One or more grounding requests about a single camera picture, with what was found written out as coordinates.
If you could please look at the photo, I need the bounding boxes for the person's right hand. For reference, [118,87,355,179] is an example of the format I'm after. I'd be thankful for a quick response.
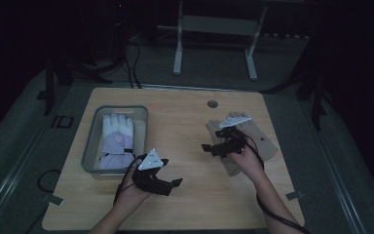
[228,129,266,183]

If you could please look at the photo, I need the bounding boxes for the black tripod stand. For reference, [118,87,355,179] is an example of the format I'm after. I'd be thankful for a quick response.
[262,32,336,132]
[36,53,113,117]

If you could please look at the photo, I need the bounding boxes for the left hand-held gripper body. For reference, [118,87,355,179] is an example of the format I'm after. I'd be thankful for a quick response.
[131,147,173,197]

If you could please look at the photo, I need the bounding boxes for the white metal stand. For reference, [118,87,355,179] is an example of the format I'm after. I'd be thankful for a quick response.
[157,0,269,82]

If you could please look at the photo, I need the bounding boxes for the person's left hand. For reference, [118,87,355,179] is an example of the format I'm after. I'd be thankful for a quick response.
[115,180,152,213]

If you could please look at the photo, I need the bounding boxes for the clear plastic bin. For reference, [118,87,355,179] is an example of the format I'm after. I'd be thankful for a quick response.
[81,104,149,178]

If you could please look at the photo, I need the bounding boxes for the left hand-held gripper cable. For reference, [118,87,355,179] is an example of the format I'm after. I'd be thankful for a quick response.
[112,154,148,207]

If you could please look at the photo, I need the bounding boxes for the black tape floor marks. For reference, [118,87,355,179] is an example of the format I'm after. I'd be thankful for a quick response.
[51,114,75,129]

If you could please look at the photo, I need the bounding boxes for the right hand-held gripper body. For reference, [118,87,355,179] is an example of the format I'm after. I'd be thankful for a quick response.
[218,116,253,159]

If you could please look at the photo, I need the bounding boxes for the black floor cable loop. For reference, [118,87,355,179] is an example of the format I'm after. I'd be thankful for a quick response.
[36,168,62,195]

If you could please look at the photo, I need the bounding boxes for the purple and white glove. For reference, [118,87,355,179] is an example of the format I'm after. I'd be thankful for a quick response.
[97,112,136,171]

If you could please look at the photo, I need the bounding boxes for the beige glove with dark dot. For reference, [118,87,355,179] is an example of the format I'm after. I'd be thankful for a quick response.
[226,111,279,162]

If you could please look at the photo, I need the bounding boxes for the grey tape piece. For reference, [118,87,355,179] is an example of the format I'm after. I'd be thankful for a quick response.
[43,193,65,208]
[284,190,305,202]

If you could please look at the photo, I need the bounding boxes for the black hanging cables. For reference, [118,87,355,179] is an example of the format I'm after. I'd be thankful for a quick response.
[122,41,143,90]

